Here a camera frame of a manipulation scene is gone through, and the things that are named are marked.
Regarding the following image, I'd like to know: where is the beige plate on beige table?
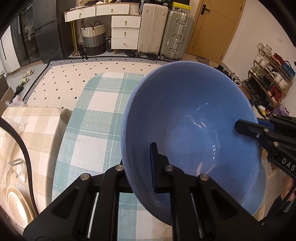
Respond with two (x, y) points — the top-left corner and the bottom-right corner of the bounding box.
(6, 186), (35, 228)

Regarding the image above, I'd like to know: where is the yellow black shoebox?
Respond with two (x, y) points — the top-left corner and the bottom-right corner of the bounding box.
(171, 2), (191, 13)

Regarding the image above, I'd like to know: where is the beige suitcase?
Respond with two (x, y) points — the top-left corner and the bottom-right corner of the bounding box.
(137, 4), (169, 55)

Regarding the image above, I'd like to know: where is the blue bowl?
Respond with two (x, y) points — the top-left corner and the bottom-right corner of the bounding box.
(121, 61), (263, 224)
(240, 160), (266, 216)

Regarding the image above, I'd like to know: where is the shoe rack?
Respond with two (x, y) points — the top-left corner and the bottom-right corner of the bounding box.
(242, 42), (295, 118)

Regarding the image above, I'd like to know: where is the wooden door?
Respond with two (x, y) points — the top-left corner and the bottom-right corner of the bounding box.
(187, 0), (245, 63)

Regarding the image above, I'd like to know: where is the white bubble wrap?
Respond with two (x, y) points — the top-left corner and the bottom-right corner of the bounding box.
(1, 117), (25, 191)

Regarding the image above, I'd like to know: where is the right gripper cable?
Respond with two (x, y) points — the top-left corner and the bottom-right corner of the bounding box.
(257, 189), (296, 224)

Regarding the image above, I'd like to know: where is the right hand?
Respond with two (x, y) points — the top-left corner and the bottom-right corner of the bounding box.
(280, 175), (294, 199)

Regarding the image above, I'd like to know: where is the black cable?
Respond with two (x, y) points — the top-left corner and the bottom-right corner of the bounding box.
(0, 117), (40, 216)

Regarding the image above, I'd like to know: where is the beige checkered tablecloth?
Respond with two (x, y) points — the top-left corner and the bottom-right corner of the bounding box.
(2, 107), (72, 212)

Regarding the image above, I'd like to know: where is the teal checkered tablecloth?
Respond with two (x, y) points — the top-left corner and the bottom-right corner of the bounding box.
(52, 72), (172, 240)

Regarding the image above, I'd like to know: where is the silver suitcase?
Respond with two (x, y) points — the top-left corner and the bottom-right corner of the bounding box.
(159, 10), (194, 60)

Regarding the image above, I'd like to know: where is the woven laundry basket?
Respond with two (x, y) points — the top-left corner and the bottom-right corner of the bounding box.
(80, 21), (106, 56)

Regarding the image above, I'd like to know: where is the black refrigerator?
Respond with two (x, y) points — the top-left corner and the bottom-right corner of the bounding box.
(33, 0), (75, 63)

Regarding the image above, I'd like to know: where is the white drawer desk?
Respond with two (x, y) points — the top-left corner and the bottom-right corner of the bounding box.
(64, 3), (141, 50)

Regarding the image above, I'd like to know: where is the silver metal stand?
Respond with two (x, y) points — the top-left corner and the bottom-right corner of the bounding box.
(8, 158), (27, 182)

